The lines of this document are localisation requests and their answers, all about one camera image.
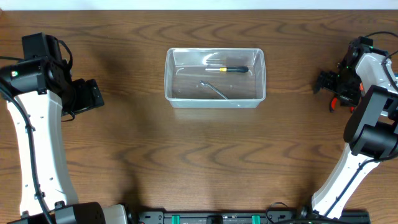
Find black yellow screwdriver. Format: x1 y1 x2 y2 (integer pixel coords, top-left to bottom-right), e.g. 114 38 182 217
205 66 249 73

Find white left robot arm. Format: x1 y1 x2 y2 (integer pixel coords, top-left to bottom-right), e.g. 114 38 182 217
1 52 138 223

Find silver offset wrench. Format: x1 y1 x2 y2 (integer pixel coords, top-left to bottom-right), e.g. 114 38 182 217
200 80 229 100

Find clear plastic container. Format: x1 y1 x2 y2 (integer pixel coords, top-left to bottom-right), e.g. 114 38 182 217
164 48 266 109

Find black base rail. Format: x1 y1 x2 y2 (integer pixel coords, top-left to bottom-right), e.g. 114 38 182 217
135 209 371 224

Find red handled pliers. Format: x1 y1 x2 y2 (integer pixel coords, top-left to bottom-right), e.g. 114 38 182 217
329 96 355 113

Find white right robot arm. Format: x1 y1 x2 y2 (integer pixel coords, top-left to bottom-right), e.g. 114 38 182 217
301 35 397 220

